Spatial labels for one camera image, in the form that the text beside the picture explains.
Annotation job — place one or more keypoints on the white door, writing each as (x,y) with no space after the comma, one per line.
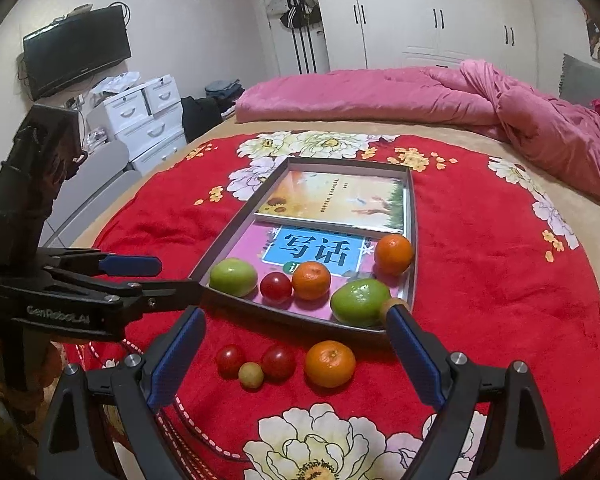
(285,55)

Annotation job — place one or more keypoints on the tan longan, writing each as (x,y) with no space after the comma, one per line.
(397,304)
(250,375)

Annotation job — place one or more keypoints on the orange tangerine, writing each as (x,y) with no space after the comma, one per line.
(393,254)
(311,280)
(330,363)

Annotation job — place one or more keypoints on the red cherry tomato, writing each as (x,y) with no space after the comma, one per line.
(230,360)
(278,361)
(276,287)

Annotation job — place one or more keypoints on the grey cardboard tray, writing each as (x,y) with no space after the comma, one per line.
(280,312)

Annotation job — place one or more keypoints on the grey headboard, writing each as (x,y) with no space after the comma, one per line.
(580,80)

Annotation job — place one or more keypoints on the sunflower cover book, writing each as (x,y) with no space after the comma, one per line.
(330,200)

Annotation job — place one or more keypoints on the black television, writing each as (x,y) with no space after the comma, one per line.
(75,50)

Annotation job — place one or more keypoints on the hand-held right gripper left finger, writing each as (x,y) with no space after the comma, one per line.
(175,360)

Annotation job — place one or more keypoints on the stack of folded jeans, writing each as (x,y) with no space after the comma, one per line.
(225,90)

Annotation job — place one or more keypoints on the pink workbook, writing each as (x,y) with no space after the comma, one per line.
(310,250)

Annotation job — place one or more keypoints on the white wardrobe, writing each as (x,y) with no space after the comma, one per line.
(405,10)

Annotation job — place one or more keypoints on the pink quilt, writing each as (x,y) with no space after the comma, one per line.
(355,95)

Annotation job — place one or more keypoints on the hanging black bag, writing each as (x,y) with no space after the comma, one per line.
(297,12)

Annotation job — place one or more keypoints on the white drawer cabinet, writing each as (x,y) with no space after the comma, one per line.
(150,130)

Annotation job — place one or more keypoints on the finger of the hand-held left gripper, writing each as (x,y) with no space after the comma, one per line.
(170,292)
(130,264)

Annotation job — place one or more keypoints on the red floral blanket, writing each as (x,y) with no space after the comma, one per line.
(480,310)

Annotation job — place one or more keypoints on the white plastic bag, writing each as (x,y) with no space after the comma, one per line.
(115,82)

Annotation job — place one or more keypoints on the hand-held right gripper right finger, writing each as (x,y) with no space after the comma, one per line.
(415,355)

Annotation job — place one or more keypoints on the large green jujube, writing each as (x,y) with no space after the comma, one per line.
(361,301)

